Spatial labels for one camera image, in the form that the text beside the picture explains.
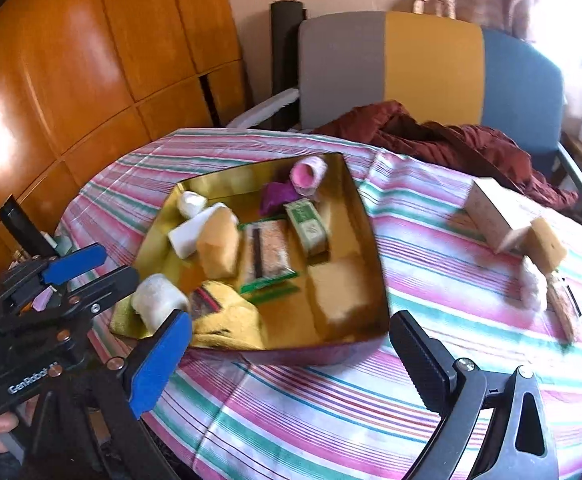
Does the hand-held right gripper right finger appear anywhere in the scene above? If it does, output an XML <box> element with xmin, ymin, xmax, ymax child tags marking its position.
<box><xmin>388</xmin><ymin>310</ymin><xmax>559</xmax><ymax>480</ymax></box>

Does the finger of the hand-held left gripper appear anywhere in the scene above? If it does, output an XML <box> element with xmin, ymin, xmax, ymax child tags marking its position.
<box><xmin>53</xmin><ymin>265</ymin><xmax>142</xmax><ymax>321</ymax></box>
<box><xmin>41</xmin><ymin>244</ymin><xmax>108</xmax><ymax>286</ymax></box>

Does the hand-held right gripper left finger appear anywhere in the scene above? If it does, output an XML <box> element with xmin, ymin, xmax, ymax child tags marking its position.
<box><xmin>26</xmin><ymin>310</ymin><xmax>194</xmax><ymax>480</ymax></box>

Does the white fluffy roll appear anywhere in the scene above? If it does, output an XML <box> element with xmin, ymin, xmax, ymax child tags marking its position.
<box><xmin>132</xmin><ymin>272</ymin><xmax>191</xmax><ymax>331</ymax></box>

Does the yellow tiger print cloth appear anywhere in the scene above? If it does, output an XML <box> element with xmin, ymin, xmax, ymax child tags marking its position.
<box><xmin>110</xmin><ymin>280</ymin><xmax>267</xmax><ymax>351</ymax></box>

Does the white foam block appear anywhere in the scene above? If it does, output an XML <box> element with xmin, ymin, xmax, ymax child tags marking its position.
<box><xmin>167</xmin><ymin>202</ymin><xmax>227</xmax><ymax>261</ymax></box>

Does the small white roll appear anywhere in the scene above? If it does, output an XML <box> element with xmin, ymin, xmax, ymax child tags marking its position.
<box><xmin>177</xmin><ymin>190</ymin><xmax>208</xmax><ymax>220</ymax></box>

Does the yellow sponge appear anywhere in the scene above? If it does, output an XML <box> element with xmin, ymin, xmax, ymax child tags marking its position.
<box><xmin>528</xmin><ymin>217</ymin><xmax>568</xmax><ymax>268</ymax></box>
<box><xmin>196</xmin><ymin>207</ymin><xmax>242</xmax><ymax>281</ymax></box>

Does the gold cardboard box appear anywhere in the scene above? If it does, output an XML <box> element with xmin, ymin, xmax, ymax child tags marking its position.
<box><xmin>133</xmin><ymin>152</ymin><xmax>391</xmax><ymax>366</ymax></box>

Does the green edged snack packet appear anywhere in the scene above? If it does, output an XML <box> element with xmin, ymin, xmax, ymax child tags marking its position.
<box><xmin>236</xmin><ymin>217</ymin><xmax>299</xmax><ymax>295</ymax></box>

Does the green patterned small box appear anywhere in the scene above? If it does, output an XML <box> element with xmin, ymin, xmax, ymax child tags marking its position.
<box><xmin>284</xmin><ymin>199</ymin><xmax>331</xmax><ymax>256</ymax></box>

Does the purple cloth pouch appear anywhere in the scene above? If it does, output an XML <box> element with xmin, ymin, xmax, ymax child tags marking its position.
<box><xmin>260</xmin><ymin>180</ymin><xmax>299</xmax><ymax>216</ymax></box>

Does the pink hair roller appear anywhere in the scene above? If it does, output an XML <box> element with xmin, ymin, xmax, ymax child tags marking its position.
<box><xmin>291</xmin><ymin>156</ymin><xmax>328</xmax><ymax>201</ymax></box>

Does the black rectangular object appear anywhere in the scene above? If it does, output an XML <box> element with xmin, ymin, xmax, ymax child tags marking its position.
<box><xmin>0</xmin><ymin>195</ymin><xmax>54</xmax><ymax>258</ymax></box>

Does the striped tablecloth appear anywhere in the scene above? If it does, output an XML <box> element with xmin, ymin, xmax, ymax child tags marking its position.
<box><xmin>56</xmin><ymin>127</ymin><xmax>582</xmax><ymax>480</ymax></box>

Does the white fluffy pad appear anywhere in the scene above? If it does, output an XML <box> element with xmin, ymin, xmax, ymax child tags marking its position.
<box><xmin>518</xmin><ymin>255</ymin><xmax>549</xmax><ymax>313</ymax></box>

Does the brown snack packet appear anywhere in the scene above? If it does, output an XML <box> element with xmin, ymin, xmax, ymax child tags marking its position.
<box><xmin>546</xmin><ymin>272</ymin><xmax>582</xmax><ymax>343</ymax></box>

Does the white cardboard box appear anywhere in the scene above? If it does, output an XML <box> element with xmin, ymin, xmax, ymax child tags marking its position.
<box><xmin>465</xmin><ymin>177</ymin><xmax>542</xmax><ymax>255</ymax></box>

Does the wooden wardrobe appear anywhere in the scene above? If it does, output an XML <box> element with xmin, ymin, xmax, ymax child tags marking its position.
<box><xmin>0</xmin><ymin>0</ymin><xmax>249</xmax><ymax>281</ymax></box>

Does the maroon cloth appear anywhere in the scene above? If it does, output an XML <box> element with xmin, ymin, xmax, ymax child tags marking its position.
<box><xmin>313</xmin><ymin>100</ymin><xmax>579</xmax><ymax>211</ymax></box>

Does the grey yellow blue chair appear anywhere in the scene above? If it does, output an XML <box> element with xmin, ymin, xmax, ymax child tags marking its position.
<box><xmin>298</xmin><ymin>10</ymin><xmax>582</xmax><ymax>241</ymax></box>

